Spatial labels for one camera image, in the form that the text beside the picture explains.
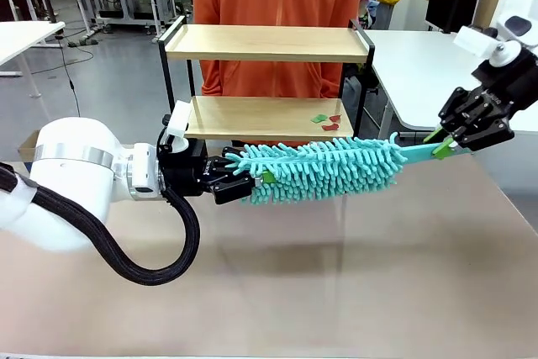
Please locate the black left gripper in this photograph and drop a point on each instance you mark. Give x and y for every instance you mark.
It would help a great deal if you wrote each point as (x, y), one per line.
(185, 170)

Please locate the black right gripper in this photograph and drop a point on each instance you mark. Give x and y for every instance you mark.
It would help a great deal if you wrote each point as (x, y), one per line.
(487, 111)

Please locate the teal chenille duster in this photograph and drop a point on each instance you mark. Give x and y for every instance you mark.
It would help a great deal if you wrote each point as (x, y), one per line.
(328, 165)

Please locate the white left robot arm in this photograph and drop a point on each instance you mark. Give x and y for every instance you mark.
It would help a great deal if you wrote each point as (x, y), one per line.
(71, 174)

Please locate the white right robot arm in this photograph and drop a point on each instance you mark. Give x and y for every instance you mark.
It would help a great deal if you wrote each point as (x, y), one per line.
(530, 38)

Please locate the white curved-edge table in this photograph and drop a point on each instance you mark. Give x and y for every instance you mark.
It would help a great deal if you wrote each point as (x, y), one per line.
(420, 81)

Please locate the green paper scrap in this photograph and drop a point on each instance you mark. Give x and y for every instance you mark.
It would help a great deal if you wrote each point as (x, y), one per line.
(318, 117)

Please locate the red paper scrap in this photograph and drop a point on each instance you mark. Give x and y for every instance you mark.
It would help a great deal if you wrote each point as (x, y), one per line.
(335, 117)
(330, 127)

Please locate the colourful cloth bundle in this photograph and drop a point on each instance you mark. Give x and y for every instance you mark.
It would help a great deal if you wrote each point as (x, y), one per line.
(370, 6)

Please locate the open cardboard box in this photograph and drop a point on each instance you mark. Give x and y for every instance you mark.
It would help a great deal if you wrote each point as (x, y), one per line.
(27, 146)

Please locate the white desk with grey legs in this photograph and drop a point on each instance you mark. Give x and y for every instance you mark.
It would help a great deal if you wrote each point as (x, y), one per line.
(25, 37)

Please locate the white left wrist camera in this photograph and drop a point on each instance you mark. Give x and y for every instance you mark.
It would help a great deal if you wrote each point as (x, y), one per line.
(180, 117)

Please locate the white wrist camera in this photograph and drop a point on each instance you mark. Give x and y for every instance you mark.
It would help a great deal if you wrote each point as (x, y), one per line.
(471, 41)
(180, 117)

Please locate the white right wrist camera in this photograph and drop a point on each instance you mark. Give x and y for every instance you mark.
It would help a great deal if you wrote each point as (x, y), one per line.
(471, 41)

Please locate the black frame wooden shelf rack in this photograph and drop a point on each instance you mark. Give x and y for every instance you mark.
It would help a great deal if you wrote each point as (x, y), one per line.
(260, 45)

